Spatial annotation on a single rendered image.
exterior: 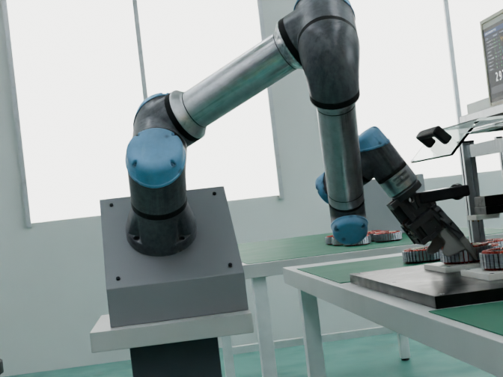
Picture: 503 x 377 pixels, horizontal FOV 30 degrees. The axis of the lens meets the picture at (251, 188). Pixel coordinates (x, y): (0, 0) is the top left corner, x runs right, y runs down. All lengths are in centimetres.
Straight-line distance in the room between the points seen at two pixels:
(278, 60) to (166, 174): 31
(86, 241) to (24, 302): 58
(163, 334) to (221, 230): 28
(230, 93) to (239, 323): 46
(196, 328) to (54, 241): 467
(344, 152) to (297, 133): 475
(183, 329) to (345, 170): 45
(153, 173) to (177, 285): 24
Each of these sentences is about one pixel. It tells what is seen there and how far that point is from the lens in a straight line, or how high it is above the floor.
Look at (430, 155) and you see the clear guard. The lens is 178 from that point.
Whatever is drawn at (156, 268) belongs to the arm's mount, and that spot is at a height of 85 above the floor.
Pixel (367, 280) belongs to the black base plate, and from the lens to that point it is 208.
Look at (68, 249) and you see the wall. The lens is 649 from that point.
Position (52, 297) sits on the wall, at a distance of 651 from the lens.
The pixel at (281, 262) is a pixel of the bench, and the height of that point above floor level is 74.
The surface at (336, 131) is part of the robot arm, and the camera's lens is 181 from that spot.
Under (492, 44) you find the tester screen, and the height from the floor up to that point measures 126.
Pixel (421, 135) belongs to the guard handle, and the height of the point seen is 105.
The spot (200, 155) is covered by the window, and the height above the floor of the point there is 133.
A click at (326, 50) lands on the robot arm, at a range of 174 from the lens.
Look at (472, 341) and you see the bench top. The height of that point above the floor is 74.
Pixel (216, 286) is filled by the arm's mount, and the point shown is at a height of 80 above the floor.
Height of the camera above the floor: 96
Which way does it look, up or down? 1 degrees up
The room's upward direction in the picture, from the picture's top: 7 degrees counter-clockwise
